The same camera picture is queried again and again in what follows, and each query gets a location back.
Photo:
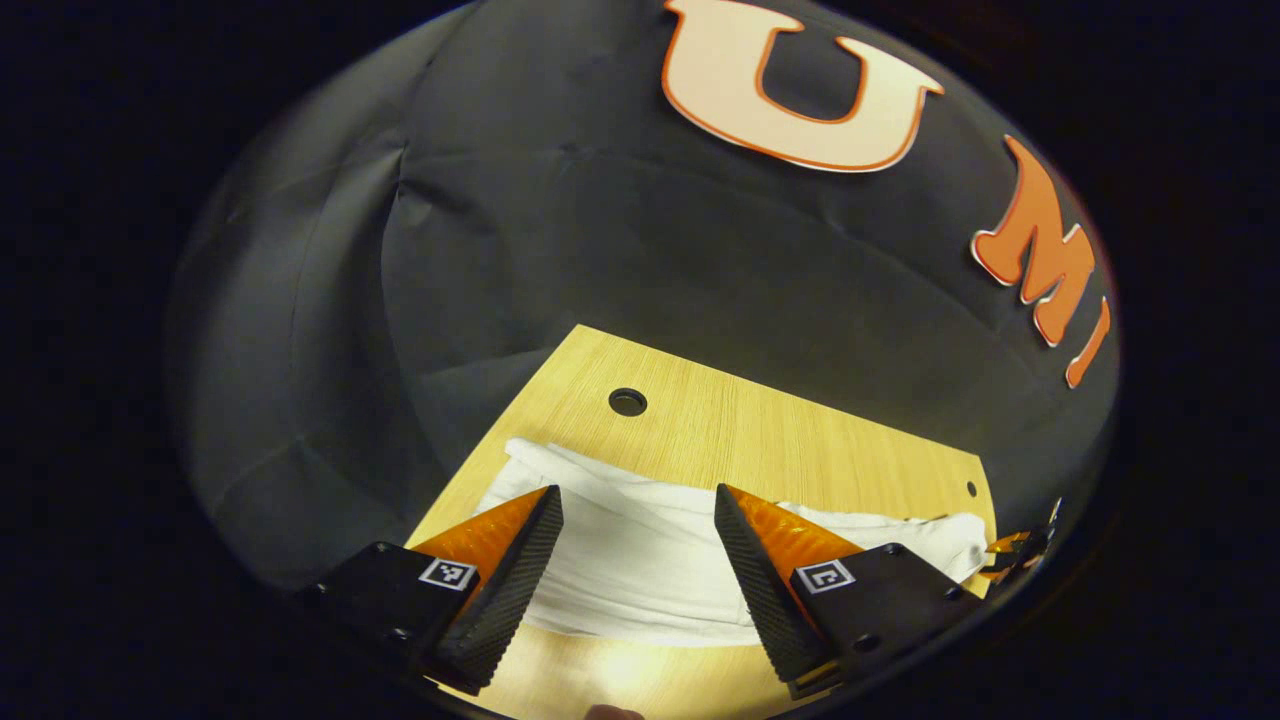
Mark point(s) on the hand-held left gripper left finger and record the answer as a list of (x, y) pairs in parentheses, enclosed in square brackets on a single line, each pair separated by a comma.
[(510, 590)]

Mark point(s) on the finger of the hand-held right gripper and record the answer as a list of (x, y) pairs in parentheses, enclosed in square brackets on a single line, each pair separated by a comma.
[(1008, 548)]

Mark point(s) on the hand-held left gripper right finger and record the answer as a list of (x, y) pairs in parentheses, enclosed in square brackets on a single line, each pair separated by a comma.
[(765, 590)]

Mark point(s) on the white jeans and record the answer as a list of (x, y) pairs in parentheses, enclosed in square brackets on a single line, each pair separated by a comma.
[(640, 560)]

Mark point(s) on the black backdrop cloth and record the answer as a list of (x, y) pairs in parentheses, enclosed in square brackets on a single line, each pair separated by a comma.
[(600, 250)]

